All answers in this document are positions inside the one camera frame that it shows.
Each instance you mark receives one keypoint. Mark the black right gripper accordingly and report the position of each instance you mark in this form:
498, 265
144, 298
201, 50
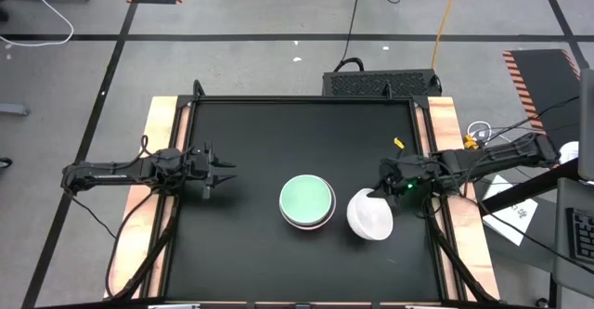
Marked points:
408, 174

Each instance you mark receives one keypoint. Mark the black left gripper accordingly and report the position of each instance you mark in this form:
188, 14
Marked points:
209, 170

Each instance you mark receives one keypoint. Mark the large white ribbed bowl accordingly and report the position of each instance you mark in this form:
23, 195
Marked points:
371, 218

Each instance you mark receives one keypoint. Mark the mint green bowl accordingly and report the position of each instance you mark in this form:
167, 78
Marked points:
306, 200

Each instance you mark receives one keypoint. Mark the cream bowl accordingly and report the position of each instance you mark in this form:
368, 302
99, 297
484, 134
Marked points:
306, 226

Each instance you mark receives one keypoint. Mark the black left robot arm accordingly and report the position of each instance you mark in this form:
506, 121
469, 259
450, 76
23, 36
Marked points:
116, 172

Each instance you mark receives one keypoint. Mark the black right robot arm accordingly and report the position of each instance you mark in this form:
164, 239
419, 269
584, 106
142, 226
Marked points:
501, 156

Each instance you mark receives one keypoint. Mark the small yellow tag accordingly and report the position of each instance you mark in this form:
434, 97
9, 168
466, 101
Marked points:
399, 143

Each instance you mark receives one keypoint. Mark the wooden side board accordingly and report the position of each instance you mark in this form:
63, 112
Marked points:
445, 123
153, 123

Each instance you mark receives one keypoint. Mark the yellow plug connector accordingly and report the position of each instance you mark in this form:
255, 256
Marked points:
471, 142

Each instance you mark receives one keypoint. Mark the black computer case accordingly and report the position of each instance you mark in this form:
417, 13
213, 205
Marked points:
380, 84

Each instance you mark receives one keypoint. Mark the white printed paper sheet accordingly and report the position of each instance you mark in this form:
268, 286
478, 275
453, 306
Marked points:
510, 216

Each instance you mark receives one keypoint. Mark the white round object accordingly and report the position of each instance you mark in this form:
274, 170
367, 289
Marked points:
569, 152

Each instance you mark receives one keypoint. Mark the black keyboard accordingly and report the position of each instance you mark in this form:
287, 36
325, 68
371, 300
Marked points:
582, 235

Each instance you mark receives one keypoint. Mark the grey desk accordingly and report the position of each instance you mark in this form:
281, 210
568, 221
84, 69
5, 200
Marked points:
573, 281

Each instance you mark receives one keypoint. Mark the grey monitor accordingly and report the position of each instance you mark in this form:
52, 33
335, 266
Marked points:
587, 123

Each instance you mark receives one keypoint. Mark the black table border frame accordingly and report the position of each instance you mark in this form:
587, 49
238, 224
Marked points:
301, 98

